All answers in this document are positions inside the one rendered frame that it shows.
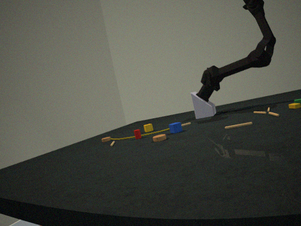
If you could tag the round wooden button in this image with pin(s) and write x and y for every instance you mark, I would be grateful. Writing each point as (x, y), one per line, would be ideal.
(106, 139)

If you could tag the orange flat disc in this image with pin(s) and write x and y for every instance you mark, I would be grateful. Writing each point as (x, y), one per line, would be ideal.
(159, 138)

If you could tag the red cylinder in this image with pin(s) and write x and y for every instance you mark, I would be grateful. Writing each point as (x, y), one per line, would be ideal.
(137, 134)

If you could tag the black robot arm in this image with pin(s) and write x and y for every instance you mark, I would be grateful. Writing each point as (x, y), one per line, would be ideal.
(259, 57)

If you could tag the blue cube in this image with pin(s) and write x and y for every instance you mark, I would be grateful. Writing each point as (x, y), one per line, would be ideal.
(175, 128)

